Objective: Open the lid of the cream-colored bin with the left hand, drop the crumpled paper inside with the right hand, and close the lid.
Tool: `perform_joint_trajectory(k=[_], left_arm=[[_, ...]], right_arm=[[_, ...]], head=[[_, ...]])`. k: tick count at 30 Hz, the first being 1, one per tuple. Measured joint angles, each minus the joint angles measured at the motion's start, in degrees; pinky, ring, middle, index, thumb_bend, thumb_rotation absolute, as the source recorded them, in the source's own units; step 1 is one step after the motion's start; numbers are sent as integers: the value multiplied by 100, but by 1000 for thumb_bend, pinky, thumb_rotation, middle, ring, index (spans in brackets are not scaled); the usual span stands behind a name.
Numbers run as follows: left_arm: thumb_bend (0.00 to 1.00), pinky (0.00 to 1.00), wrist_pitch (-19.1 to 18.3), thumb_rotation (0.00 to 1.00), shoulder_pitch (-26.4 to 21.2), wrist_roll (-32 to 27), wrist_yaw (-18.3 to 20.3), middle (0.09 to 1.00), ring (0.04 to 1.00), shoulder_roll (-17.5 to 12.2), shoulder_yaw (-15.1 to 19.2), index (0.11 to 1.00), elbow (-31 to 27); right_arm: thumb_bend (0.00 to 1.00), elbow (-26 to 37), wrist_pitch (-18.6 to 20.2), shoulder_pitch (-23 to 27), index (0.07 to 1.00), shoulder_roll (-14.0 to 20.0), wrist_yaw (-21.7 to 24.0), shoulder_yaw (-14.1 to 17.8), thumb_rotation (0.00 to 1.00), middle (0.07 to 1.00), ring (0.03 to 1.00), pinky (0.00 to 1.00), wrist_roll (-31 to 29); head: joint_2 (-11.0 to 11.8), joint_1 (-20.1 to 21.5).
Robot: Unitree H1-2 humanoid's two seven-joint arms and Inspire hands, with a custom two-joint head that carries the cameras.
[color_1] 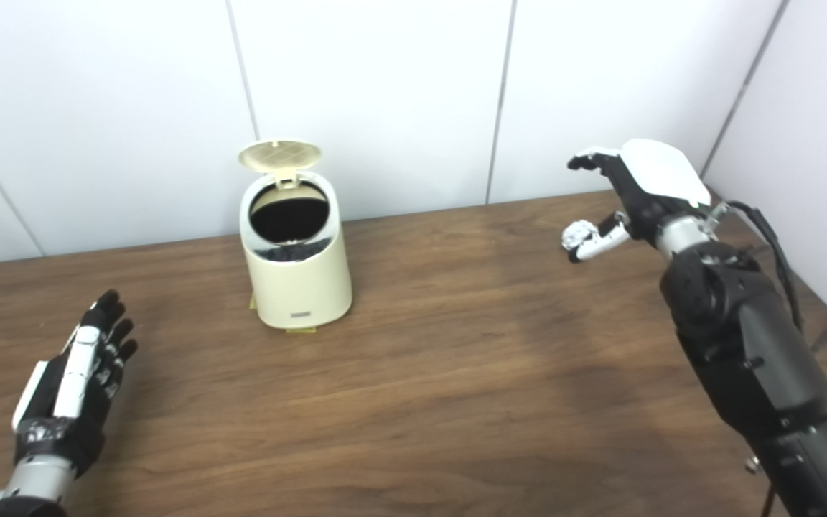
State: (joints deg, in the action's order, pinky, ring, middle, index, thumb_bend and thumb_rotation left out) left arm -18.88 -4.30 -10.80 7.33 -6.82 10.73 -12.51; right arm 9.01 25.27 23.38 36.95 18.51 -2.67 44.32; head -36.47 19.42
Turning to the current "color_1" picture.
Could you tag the white paper ball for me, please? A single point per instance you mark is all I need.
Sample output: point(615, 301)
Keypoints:
point(577, 235)

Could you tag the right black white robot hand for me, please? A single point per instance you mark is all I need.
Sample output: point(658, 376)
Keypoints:
point(657, 179)

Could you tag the round cream bin lid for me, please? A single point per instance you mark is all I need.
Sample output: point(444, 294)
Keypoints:
point(281, 154)

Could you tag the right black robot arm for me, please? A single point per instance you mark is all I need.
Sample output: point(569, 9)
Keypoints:
point(744, 337)

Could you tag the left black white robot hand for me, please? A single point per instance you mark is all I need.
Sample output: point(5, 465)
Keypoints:
point(62, 431)

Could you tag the cream-colored trash bin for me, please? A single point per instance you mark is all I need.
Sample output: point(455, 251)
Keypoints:
point(298, 287)

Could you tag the black bin liner bag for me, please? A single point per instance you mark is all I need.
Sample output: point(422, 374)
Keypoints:
point(288, 219)

